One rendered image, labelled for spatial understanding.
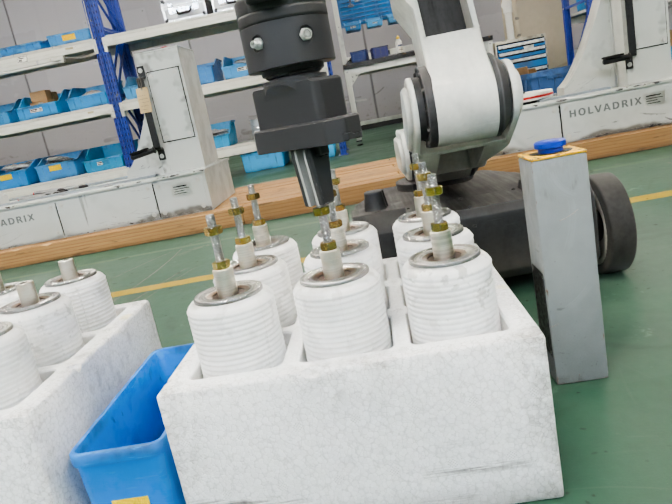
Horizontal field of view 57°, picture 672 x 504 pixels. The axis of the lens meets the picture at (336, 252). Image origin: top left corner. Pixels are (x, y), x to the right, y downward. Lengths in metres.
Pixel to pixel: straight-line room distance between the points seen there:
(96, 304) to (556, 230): 0.66
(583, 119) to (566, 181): 2.06
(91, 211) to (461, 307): 2.49
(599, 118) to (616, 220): 1.69
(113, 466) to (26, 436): 0.09
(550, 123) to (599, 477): 2.24
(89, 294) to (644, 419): 0.76
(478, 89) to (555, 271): 0.36
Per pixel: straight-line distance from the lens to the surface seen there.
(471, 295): 0.64
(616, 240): 1.27
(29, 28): 10.16
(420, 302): 0.64
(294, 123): 0.62
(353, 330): 0.64
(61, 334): 0.89
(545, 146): 0.85
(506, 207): 1.22
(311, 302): 0.64
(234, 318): 0.65
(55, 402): 0.79
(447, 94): 1.07
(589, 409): 0.87
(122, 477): 0.75
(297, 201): 2.69
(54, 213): 3.07
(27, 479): 0.78
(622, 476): 0.75
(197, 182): 2.83
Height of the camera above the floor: 0.43
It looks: 13 degrees down
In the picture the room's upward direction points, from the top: 11 degrees counter-clockwise
